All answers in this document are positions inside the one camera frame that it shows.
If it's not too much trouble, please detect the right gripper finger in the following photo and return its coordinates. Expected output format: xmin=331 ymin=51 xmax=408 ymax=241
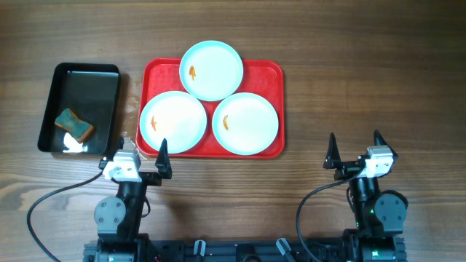
xmin=374 ymin=130 xmax=398 ymax=158
xmin=323 ymin=132 xmax=341 ymax=170

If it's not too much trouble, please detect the white plate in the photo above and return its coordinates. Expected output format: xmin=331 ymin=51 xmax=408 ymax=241
xmin=179 ymin=40 xmax=244 ymax=102
xmin=212 ymin=92 xmax=279 ymax=156
xmin=139 ymin=91 xmax=208 ymax=154

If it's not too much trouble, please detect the green and orange sponge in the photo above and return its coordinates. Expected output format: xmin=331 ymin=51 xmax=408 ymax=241
xmin=55 ymin=108 xmax=95 ymax=143

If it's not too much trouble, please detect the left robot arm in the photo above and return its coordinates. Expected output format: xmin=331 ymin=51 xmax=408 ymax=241
xmin=83 ymin=139 xmax=173 ymax=262

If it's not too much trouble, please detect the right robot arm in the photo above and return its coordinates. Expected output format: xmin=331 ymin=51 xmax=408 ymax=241
xmin=323 ymin=130 xmax=408 ymax=262

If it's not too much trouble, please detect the black rectangular water tray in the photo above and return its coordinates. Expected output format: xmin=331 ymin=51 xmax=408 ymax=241
xmin=37 ymin=63 xmax=121 ymax=155

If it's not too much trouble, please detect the red plastic tray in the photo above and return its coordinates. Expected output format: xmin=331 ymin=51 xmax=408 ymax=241
xmin=139 ymin=57 xmax=285 ymax=159

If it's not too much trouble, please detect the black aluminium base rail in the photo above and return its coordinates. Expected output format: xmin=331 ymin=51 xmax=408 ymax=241
xmin=82 ymin=238 xmax=406 ymax=262

